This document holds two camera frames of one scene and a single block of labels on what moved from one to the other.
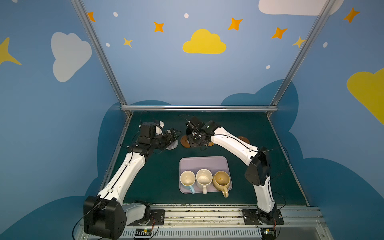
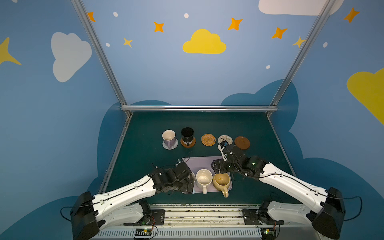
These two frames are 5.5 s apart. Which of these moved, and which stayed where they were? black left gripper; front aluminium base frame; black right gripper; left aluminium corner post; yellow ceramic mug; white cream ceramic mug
Moved: black left gripper; black right gripper
Stayed: white cream ceramic mug; left aluminium corner post; front aluminium base frame; yellow ceramic mug
